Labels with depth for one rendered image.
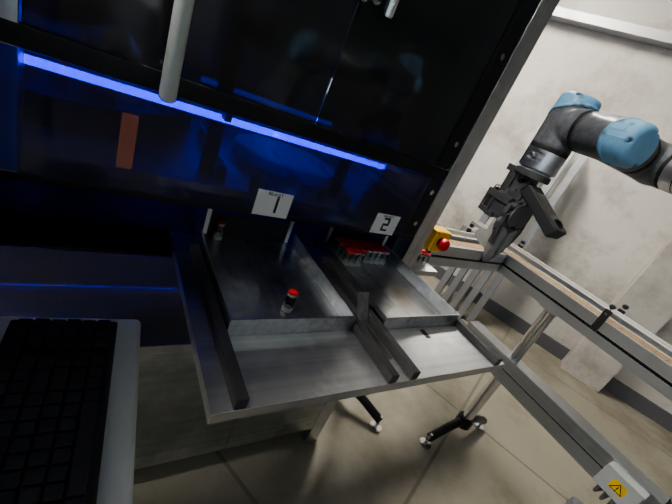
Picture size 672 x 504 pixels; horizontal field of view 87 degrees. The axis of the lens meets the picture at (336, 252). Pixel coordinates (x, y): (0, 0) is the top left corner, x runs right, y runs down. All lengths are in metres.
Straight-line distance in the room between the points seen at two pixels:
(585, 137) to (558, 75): 2.89
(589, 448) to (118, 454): 1.57
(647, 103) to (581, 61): 0.57
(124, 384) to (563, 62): 3.56
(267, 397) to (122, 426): 0.19
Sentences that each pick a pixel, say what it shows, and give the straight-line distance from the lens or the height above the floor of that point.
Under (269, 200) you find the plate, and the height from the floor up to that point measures 1.03.
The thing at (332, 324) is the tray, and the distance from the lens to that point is 0.71.
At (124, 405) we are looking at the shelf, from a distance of 0.62.
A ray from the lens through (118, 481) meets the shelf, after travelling 0.57.
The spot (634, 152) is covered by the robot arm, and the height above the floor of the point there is 1.38.
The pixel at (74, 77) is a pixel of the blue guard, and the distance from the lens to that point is 0.70.
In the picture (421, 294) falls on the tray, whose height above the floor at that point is 0.88.
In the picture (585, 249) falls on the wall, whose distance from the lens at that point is 3.55.
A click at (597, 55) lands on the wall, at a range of 3.67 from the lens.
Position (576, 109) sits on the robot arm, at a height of 1.42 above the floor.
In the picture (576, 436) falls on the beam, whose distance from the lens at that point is 1.78.
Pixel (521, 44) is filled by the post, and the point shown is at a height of 1.54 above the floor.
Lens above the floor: 1.30
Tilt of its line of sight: 24 degrees down
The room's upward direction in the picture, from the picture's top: 24 degrees clockwise
